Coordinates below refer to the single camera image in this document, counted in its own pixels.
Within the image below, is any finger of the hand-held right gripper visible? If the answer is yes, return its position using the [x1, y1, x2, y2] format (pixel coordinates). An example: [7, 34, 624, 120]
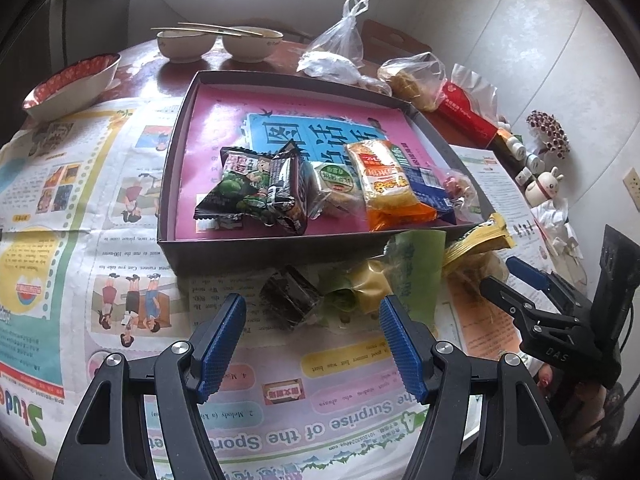
[479, 276, 592, 334]
[506, 256, 594, 319]

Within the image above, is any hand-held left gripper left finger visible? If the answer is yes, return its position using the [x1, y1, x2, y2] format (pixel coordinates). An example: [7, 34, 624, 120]
[52, 293, 248, 480]

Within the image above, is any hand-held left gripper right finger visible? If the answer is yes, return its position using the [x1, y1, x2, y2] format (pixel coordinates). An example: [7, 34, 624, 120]
[378, 295, 566, 480]

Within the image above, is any yellow snack packet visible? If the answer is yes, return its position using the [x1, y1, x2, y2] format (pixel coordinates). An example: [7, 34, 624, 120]
[442, 212, 516, 281]

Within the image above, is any dark brown cake packet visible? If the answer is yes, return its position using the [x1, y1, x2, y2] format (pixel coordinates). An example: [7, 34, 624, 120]
[259, 265, 325, 330]

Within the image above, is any grey shallow cardboard box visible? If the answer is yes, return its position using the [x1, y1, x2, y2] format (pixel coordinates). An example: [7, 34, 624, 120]
[156, 70, 496, 277]

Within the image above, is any red candy packet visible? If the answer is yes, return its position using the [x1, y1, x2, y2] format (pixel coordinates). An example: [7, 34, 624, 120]
[442, 169, 482, 213]

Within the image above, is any orange bread packet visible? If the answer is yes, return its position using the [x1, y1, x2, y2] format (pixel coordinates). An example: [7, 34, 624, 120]
[346, 140, 440, 233]

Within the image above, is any black chocolate bar packet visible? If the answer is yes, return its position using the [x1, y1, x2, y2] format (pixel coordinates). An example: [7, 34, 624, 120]
[267, 141, 313, 236]

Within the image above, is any round green-labelled pastry packet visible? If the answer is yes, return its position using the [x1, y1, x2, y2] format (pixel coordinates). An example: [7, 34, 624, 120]
[306, 160, 363, 220]

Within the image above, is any person's right hand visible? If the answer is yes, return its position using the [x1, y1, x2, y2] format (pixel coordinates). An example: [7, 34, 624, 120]
[520, 352, 626, 451]

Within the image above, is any crumpled white tissue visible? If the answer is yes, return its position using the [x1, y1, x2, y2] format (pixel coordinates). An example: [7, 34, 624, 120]
[532, 200, 586, 281]

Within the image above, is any rabbit figurine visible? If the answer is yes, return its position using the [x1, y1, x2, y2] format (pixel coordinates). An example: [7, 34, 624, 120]
[525, 166, 565, 206]

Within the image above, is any green plastic wrapper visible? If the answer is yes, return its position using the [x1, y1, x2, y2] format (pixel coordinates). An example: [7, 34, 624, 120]
[387, 230, 447, 326]

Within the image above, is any white paper leaflet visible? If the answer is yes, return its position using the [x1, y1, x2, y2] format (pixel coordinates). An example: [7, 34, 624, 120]
[447, 145, 556, 271]

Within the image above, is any blue snack packet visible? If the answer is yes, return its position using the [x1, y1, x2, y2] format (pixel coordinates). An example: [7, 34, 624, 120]
[400, 167, 458, 225]

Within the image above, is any orange labelled small bottle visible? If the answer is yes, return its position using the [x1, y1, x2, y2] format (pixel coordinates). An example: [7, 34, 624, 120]
[495, 129, 526, 158]

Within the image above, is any dotted flower ornament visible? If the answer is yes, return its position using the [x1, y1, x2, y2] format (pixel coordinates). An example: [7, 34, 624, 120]
[526, 110, 571, 160]

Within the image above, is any black green pea packet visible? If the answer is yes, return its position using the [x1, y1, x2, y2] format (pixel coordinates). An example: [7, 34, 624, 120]
[194, 146, 281, 231]

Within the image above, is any red paper package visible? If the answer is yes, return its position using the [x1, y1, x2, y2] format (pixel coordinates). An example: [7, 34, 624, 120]
[437, 82, 498, 143]

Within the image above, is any colourful newspaper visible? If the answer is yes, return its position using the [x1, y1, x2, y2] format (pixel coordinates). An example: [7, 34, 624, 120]
[0, 97, 521, 480]

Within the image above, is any white crinkled bag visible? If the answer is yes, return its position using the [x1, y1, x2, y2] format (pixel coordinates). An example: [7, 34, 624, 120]
[450, 64, 501, 111]

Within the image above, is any plastic bag of pastries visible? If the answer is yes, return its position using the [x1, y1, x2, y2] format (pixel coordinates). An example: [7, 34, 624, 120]
[377, 52, 448, 111]

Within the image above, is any small clear plastic bag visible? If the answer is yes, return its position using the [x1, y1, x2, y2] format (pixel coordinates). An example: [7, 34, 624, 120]
[357, 75, 393, 97]

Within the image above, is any brown wooden chair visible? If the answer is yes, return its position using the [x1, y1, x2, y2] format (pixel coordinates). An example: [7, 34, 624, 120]
[360, 19, 433, 56]

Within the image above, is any white crumpled plastic bag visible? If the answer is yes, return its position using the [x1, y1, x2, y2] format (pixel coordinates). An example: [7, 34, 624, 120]
[297, 51, 361, 86]

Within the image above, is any white ceramic bowl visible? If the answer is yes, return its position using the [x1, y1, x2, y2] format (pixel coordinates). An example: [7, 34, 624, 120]
[156, 30, 216, 63]
[221, 26, 284, 63]

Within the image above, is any red patterned bowl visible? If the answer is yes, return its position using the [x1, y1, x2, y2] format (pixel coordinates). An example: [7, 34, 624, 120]
[22, 52, 122, 121]

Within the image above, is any chopstick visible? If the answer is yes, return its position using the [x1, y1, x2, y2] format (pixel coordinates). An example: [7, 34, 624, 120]
[177, 22, 261, 38]
[151, 26, 221, 37]

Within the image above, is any grey refrigerator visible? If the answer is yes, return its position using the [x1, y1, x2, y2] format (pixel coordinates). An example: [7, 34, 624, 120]
[50, 0, 133, 61]

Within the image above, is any wall socket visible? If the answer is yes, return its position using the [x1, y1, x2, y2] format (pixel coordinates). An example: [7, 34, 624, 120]
[622, 167, 640, 211]

